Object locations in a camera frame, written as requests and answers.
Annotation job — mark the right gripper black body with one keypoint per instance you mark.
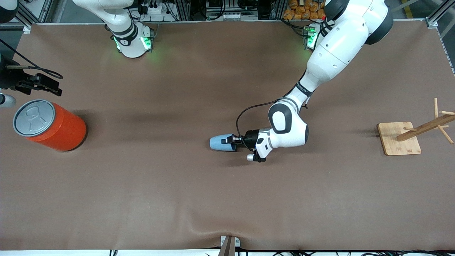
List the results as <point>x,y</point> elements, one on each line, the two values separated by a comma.
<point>10,79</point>

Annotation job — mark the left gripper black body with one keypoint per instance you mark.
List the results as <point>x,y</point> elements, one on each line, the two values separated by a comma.
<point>251,138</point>

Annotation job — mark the light blue plastic cup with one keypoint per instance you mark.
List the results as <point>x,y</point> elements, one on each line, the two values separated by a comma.
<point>217,143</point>

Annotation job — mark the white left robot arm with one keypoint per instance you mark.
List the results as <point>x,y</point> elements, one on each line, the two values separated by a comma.
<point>337,49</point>

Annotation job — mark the wooden cup rack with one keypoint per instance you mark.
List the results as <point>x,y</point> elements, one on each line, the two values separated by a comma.
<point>400,140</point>

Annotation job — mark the orange can with silver lid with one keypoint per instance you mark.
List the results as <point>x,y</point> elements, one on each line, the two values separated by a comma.
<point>60,129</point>

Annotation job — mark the small white connector strip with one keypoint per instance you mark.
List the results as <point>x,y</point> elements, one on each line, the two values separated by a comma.
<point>233,16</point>

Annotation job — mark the white power strip with plugs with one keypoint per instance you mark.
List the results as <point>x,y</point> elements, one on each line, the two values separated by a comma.
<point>156,9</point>

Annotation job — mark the black equipment box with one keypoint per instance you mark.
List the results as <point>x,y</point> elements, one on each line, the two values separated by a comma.
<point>220,4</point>

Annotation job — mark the pile of orange round items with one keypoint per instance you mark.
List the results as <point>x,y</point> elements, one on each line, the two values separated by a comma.
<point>304,10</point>

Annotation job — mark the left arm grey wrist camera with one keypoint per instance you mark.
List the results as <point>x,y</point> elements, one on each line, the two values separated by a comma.
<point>256,156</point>

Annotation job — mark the aluminium frame profile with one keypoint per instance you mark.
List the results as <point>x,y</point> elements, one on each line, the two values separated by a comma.
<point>33,16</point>
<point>436,19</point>
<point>278,9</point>
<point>182,9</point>

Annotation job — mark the grey bracket with brown post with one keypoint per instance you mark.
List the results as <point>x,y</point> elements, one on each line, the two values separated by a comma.
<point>229,245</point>

